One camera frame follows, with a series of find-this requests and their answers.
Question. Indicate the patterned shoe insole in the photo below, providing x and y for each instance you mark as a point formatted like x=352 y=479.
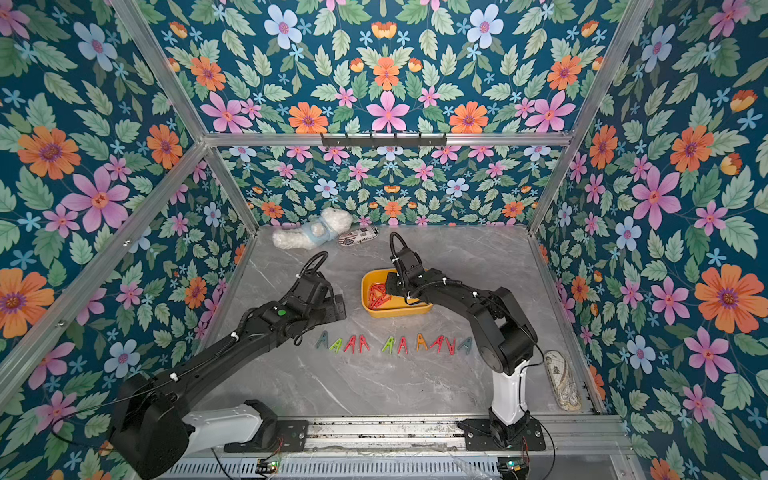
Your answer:
x=562 y=381

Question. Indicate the green clothespin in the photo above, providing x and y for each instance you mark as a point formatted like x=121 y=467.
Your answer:
x=389 y=345
x=336 y=347

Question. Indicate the aluminium front mounting rail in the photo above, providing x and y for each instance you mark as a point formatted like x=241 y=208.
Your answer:
x=551 y=446

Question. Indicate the black wall hook rail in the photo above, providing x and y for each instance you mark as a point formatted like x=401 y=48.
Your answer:
x=371 y=140

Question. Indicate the yellow plastic storage box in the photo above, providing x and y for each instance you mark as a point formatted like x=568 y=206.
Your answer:
x=397 y=307

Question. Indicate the teal grey clothespin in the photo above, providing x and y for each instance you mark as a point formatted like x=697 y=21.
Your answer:
x=465 y=346
x=323 y=342

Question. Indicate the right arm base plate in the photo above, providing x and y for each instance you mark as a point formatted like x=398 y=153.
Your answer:
x=493 y=435

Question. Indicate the white plush teddy bear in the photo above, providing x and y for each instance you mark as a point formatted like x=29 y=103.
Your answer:
x=331 y=223

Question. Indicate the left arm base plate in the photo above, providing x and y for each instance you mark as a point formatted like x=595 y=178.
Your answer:
x=286 y=436

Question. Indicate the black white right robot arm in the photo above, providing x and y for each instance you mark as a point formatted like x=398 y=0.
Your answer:
x=503 y=334

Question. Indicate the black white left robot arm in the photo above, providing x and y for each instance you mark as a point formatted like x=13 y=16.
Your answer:
x=155 y=423

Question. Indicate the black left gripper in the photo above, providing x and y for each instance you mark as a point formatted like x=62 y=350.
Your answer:
x=333 y=313

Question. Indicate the newspaper print pouch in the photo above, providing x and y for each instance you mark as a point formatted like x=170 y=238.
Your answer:
x=358 y=236

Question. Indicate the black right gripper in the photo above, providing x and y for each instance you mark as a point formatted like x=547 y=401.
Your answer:
x=396 y=278

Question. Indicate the orange clothespin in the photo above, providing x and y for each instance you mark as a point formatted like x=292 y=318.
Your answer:
x=421 y=344

